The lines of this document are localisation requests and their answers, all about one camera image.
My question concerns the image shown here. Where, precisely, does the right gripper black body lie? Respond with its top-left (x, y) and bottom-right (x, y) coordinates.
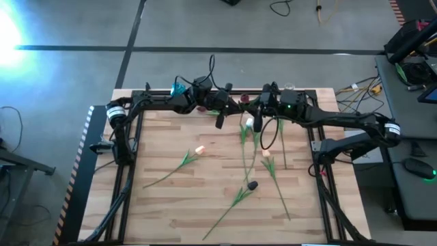
top-left (254, 81), bottom-right (281, 133)

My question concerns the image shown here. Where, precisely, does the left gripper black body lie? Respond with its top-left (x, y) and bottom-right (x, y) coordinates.
top-left (206, 83), bottom-right (234, 130)

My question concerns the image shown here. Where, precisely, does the dark red artificial tulip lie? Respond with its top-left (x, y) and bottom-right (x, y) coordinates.
top-left (197, 105), bottom-right (221, 117)
top-left (240, 94), bottom-right (260, 105)

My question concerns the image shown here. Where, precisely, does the white artificial tulip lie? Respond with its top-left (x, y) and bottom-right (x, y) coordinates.
top-left (242, 118), bottom-right (262, 182)

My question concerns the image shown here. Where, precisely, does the orange artificial tulip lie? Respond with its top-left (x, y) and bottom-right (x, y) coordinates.
top-left (142, 145), bottom-right (206, 189)

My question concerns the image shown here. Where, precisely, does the black artificial tulip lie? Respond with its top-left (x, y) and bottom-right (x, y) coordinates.
top-left (201, 180), bottom-right (259, 241)

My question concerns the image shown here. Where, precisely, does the blue glass vase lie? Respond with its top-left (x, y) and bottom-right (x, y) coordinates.
top-left (169, 81), bottom-right (187, 98)

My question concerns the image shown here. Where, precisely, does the pale pink artificial tulip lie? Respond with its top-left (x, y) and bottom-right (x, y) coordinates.
top-left (261, 149), bottom-right (292, 221)

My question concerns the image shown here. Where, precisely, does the grey control box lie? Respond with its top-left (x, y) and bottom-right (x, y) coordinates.
top-left (343, 129), bottom-right (385, 165)

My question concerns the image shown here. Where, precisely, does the black yellow-striped floor ramp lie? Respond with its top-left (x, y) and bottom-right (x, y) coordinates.
top-left (53, 105), bottom-right (112, 246)

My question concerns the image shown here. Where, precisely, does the small black desk object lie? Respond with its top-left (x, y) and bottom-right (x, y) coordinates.
top-left (409, 140), bottom-right (426, 158)

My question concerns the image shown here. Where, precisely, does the black red-striped floor ramp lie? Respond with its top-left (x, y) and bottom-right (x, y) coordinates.
top-left (389, 0), bottom-right (437, 27)

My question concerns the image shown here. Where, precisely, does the dark tablet screen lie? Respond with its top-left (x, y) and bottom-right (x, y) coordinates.
top-left (417, 83), bottom-right (437, 105)

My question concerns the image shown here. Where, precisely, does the black computer mouse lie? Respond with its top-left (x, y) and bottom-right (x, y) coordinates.
top-left (404, 157), bottom-right (437, 180)

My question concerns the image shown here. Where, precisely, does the grey side table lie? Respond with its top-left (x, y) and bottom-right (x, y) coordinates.
top-left (374, 54), bottom-right (437, 221)

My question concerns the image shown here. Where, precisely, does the black desk stand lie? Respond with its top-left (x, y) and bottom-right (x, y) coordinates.
top-left (0, 138), bottom-right (57, 240)

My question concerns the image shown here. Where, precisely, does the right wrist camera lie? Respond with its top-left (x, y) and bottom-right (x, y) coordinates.
top-left (280, 89), bottom-right (303, 110)

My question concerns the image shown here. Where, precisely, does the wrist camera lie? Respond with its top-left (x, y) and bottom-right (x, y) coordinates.
top-left (280, 89), bottom-right (303, 110)
top-left (192, 75), bottom-right (213, 100)

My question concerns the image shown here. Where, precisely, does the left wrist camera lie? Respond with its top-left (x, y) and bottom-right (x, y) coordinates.
top-left (192, 75), bottom-right (213, 100)

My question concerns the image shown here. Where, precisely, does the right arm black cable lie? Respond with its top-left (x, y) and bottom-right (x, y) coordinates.
top-left (259, 115), bottom-right (285, 150)

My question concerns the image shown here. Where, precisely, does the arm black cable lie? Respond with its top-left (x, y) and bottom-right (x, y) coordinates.
top-left (259, 115), bottom-right (285, 150)
top-left (207, 53), bottom-right (223, 90)

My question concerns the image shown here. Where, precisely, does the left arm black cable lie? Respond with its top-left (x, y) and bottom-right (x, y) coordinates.
top-left (207, 53), bottom-right (223, 90)

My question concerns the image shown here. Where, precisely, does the floor cable bundle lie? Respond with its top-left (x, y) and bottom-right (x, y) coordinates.
top-left (335, 75), bottom-right (383, 113)

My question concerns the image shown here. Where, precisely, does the black equipment with cables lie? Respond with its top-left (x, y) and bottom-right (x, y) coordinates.
top-left (269, 0), bottom-right (292, 17)

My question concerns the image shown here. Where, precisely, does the yellow floor cable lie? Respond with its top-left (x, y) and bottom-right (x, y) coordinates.
top-left (315, 0), bottom-right (342, 25)

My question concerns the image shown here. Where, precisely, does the black side bracket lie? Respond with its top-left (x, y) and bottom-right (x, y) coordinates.
top-left (89, 141), bottom-right (114, 154)

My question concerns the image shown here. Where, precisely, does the black aluminium table frame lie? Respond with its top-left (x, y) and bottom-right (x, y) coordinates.
top-left (102, 89), bottom-right (371, 245)

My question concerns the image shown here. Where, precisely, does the coiled black cable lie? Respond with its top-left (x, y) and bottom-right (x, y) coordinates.
top-left (401, 63), bottom-right (432, 86)

